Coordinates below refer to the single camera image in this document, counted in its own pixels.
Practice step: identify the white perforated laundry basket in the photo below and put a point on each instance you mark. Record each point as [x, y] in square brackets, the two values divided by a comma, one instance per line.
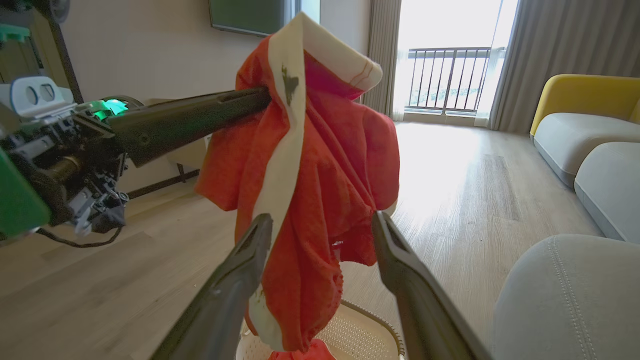
[365, 335]

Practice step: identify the wall mounted television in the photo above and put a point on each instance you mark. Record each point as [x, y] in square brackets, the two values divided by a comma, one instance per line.
[247, 15]

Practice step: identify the white housing with two holes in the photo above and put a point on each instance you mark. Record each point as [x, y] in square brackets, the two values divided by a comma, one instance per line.
[37, 95]

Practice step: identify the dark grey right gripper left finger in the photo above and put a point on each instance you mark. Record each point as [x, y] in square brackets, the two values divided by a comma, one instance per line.
[225, 300]

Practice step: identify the grey fabric sofa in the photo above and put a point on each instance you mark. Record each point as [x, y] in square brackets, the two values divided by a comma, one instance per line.
[575, 300]

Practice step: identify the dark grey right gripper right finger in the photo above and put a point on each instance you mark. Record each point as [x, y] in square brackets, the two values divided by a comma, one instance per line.
[425, 310]

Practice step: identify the dark balcony railing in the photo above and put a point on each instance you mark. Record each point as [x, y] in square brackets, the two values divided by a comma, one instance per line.
[447, 75]

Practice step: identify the red garment with white stripe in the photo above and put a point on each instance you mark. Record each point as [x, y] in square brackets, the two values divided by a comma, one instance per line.
[330, 165]

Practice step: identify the red garment with white cuff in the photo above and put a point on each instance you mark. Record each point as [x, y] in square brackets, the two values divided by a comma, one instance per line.
[302, 355]

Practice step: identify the grey sofa seat module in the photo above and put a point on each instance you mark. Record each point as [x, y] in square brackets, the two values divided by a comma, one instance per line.
[615, 190]

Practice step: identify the grey curtain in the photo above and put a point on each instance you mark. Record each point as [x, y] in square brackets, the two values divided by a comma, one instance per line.
[565, 45]
[382, 55]

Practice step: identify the grey sofa with yellow backrest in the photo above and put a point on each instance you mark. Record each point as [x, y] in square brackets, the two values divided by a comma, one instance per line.
[580, 130]

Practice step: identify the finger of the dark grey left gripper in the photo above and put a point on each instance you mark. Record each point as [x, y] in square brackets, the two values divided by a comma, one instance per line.
[190, 120]

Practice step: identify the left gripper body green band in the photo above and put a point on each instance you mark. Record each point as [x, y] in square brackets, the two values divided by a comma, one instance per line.
[60, 165]

